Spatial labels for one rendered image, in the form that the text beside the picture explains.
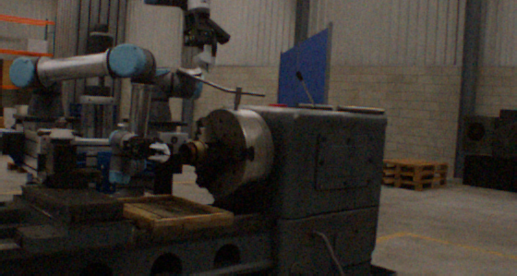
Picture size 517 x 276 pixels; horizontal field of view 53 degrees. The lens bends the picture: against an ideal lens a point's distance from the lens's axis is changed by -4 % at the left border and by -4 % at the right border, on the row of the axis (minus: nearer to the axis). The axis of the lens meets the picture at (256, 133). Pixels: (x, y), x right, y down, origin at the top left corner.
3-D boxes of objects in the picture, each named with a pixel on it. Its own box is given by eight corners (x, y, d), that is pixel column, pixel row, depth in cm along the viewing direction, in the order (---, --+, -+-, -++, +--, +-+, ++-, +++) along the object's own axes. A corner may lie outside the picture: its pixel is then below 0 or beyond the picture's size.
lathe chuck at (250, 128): (205, 179, 212) (219, 101, 206) (258, 208, 189) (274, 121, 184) (186, 180, 206) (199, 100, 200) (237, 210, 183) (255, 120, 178)
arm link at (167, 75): (143, 97, 248) (145, 67, 247) (173, 99, 250) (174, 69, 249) (141, 97, 236) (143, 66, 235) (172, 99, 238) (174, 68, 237)
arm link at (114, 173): (136, 182, 203) (138, 153, 202) (124, 186, 192) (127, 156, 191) (116, 179, 204) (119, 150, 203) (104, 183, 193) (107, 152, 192)
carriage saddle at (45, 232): (68, 209, 180) (68, 191, 180) (135, 241, 146) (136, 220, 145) (-22, 215, 160) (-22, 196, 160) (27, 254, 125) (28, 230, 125)
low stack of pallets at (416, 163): (406, 180, 1039) (408, 158, 1036) (448, 186, 981) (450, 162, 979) (374, 184, 947) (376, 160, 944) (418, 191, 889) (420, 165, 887)
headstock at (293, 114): (305, 189, 262) (310, 109, 260) (386, 206, 227) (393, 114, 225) (206, 197, 222) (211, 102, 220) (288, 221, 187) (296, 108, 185)
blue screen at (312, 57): (253, 168, 1080) (261, 50, 1068) (293, 170, 1089) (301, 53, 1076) (286, 209, 671) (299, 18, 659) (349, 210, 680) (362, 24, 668)
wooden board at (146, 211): (172, 204, 202) (173, 194, 202) (233, 224, 175) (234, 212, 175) (99, 210, 182) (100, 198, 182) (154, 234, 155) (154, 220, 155)
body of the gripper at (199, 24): (184, 48, 178) (180, 14, 180) (204, 51, 183) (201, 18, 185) (197, 41, 172) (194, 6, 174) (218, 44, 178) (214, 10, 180)
